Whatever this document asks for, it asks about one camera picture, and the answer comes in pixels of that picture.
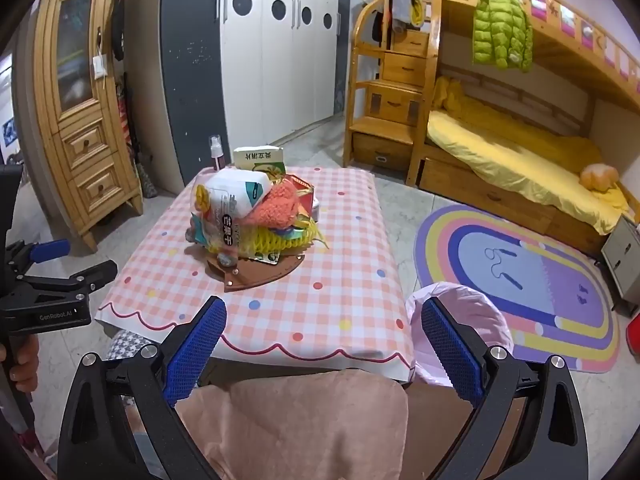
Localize wooden staircase with drawers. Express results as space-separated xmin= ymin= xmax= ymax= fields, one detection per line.
xmin=344 ymin=2 xmax=441 ymax=173

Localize dusty pink cloth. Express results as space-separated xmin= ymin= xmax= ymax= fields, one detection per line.
xmin=175 ymin=367 xmax=411 ymax=480

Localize white and grey wardrobe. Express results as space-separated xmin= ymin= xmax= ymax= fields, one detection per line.
xmin=125 ymin=0 xmax=351 ymax=196

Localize orange plush toy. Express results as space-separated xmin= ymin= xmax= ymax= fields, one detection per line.
xmin=580 ymin=163 xmax=621 ymax=192

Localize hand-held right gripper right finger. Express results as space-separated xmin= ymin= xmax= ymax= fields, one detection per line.
xmin=420 ymin=296 xmax=591 ymax=480

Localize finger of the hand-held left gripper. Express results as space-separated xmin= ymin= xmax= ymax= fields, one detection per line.
xmin=4 ymin=239 xmax=71 ymax=275
xmin=20 ymin=259 xmax=119 ymax=306

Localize rainbow oval rug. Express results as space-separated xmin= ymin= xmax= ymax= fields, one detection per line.
xmin=414 ymin=205 xmax=621 ymax=375

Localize brown leather piece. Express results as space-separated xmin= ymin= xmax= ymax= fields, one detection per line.
xmin=206 ymin=252 xmax=306 ymax=293

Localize black hanging clothes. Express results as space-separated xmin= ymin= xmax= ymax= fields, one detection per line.
xmin=110 ymin=0 xmax=128 ymax=61

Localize pink checkered tablecloth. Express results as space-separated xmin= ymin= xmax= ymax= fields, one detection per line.
xmin=95 ymin=165 xmax=417 ymax=386

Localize orange knitted cloth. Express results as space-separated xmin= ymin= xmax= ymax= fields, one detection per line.
xmin=245 ymin=180 xmax=303 ymax=231

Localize white tissue packet blue print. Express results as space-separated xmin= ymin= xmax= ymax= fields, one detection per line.
xmin=206 ymin=169 xmax=273 ymax=221

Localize grey patterned bag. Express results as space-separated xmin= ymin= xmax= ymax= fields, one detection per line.
xmin=137 ymin=160 xmax=158 ymax=198

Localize white plastic snack packet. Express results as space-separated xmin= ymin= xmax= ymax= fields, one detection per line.
xmin=200 ymin=207 xmax=253 ymax=253

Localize grey and yellow garment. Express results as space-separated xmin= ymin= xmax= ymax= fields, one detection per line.
xmin=361 ymin=0 xmax=426 ymax=31

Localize yellow bed sheet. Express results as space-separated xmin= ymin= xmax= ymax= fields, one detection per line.
xmin=427 ymin=77 xmax=631 ymax=235

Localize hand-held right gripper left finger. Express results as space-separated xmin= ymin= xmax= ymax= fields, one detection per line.
xmin=59 ymin=296 xmax=228 ymax=480

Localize red patterned box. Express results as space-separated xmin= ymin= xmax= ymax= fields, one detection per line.
xmin=285 ymin=172 xmax=316 ymax=211

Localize wall poster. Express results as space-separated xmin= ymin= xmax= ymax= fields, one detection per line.
xmin=0 ymin=55 xmax=21 ymax=161

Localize grey nightstand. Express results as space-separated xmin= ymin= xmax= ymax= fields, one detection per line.
xmin=600 ymin=215 xmax=640 ymax=311

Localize tall wooden cabinet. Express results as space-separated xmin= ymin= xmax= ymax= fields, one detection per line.
xmin=12 ymin=0 xmax=146 ymax=253

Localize pink spray bottle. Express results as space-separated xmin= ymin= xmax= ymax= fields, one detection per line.
xmin=209 ymin=135 xmax=226 ymax=172

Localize bin with pink bag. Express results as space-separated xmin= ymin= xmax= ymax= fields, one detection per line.
xmin=405 ymin=282 xmax=516 ymax=388

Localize houndstooth stool cushion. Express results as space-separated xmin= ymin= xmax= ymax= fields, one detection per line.
xmin=102 ymin=330 xmax=171 ymax=403

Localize wooden bunk bed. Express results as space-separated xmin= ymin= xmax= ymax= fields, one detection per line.
xmin=407 ymin=0 xmax=640 ymax=261

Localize white carton green print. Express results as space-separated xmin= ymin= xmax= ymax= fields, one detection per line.
xmin=233 ymin=146 xmax=287 ymax=173

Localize person's left hand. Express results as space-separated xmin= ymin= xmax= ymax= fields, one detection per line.
xmin=0 ymin=332 xmax=40 ymax=393

